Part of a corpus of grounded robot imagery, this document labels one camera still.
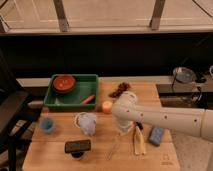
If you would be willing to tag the silver fork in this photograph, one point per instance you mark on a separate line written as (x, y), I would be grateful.
(114, 147)

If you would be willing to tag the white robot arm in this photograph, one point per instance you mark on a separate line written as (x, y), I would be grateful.
(192, 121)

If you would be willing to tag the green plastic tray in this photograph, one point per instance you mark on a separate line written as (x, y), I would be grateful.
(86, 85)

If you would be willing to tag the dark red grape bunch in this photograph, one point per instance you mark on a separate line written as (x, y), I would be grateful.
(122, 87)

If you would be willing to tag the orange candle cup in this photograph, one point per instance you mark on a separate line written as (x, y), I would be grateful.
(107, 107)

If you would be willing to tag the orange carrot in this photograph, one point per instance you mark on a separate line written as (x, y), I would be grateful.
(88, 99)

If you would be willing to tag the clear glass with blue cloth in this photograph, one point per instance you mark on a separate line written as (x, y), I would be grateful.
(86, 122)

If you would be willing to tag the red-brown bowl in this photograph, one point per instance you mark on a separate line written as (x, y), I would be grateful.
(63, 84)

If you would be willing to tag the yellow banana peel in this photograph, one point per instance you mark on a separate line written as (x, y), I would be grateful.
(139, 143)

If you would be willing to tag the blue sponge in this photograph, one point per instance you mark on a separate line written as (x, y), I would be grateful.
(156, 135)

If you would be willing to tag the black brush block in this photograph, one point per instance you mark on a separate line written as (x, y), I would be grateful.
(77, 148)

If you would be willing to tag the small blue cup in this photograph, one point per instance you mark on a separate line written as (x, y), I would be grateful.
(47, 125)

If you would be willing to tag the silver pot on stove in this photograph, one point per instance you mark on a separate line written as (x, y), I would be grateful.
(184, 75)

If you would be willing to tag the black office chair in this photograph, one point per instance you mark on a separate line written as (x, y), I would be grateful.
(15, 114)

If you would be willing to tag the black handled knife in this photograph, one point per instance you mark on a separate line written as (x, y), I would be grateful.
(139, 125)

